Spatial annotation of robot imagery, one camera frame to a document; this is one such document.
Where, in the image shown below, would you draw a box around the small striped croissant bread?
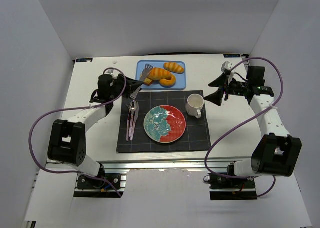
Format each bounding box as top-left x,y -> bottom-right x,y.
163,62 -> 185,74

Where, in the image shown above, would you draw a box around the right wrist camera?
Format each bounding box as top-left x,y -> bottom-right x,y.
221,61 -> 235,76

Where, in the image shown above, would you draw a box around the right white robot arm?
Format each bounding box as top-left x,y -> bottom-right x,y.
205,61 -> 302,179

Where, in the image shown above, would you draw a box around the red and teal plate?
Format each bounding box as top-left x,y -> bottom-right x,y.
143,105 -> 187,143

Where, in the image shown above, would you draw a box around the blue plastic tray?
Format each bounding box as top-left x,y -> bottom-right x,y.
136,60 -> 187,90

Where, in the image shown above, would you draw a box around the white ceramic mug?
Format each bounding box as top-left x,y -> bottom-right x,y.
186,94 -> 205,119

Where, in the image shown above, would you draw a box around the metal tongs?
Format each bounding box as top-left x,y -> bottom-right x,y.
130,63 -> 154,100

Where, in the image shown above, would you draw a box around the brown bread slice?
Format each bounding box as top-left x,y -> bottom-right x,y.
139,73 -> 153,86

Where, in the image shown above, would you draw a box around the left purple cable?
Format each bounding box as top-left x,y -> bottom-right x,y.
28,67 -> 127,198

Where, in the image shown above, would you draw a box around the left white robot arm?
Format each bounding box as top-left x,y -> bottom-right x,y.
47,74 -> 143,178

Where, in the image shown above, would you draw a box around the left blue table sticker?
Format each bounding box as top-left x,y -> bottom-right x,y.
75,58 -> 93,63

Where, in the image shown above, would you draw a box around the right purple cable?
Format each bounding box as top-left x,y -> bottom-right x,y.
204,57 -> 285,198

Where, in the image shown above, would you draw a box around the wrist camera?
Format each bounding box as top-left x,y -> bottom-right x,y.
221,61 -> 235,76
104,68 -> 123,80

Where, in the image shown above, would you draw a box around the purple cable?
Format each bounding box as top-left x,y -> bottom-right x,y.
28,67 -> 127,198
204,57 -> 285,198

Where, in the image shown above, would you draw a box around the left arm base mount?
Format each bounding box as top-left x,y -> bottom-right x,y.
73,167 -> 126,198

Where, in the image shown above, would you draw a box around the large striped croissant bread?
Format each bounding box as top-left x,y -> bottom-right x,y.
149,67 -> 172,80

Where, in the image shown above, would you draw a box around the orange donut bread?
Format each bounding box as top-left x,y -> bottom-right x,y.
159,75 -> 176,87

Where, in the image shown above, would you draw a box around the right blue table sticker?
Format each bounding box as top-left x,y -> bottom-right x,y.
223,53 -> 242,58

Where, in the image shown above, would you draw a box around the aluminium frame rail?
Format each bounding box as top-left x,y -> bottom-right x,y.
32,157 -> 253,189

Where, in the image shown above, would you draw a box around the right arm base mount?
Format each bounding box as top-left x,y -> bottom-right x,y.
203,173 -> 258,201

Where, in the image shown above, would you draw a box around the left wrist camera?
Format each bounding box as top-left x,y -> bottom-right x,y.
104,68 -> 123,80

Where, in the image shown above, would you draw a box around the blue table sticker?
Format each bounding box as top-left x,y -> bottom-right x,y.
223,53 -> 242,58
75,58 -> 93,63

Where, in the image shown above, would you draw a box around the dark checked placemat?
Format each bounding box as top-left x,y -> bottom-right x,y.
116,90 -> 211,153

